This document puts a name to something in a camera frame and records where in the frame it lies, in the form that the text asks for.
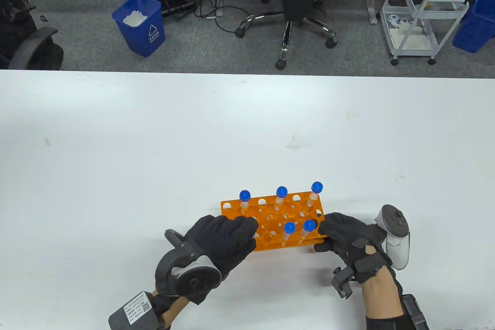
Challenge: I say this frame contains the person's right hand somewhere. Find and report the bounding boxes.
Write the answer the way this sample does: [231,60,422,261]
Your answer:
[314,212,403,296]

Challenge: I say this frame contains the small white blue object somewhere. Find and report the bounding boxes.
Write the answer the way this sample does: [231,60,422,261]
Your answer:
[388,14,410,29]

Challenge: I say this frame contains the white utility cart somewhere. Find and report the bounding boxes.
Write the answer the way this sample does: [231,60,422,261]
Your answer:
[381,0,470,66]

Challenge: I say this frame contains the blue recycling bin white symbol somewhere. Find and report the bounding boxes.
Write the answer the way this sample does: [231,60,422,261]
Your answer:
[111,0,166,58]

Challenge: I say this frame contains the person's left hand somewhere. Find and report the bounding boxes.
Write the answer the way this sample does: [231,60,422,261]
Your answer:
[182,214,259,305]

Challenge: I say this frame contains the white paper scraps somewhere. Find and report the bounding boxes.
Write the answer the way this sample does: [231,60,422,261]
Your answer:
[123,10,148,28]

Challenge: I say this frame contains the black glove connector box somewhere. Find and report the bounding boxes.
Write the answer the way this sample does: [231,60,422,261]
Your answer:
[331,266,354,299]

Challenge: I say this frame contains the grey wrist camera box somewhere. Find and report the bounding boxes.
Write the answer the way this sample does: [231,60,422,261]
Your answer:
[108,291,167,330]

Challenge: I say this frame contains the grey hand controller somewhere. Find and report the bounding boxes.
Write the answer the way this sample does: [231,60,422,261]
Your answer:
[154,229,223,300]
[374,204,410,270]

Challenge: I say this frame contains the black lattice wrist camera mount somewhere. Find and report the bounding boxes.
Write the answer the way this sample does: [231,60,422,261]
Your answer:
[402,294,430,330]

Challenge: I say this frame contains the plain blue waste bin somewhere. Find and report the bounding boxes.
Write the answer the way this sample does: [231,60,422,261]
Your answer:
[452,0,495,54]

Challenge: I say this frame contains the white flat box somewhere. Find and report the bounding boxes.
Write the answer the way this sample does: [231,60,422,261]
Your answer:
[391,27,429,49]

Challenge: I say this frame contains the black office chair with armrest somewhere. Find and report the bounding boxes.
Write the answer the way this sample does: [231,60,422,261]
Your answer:
[0,0,64,70]

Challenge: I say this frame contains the orange test tube rack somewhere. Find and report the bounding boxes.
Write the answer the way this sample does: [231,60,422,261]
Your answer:
[220,192,323,252]

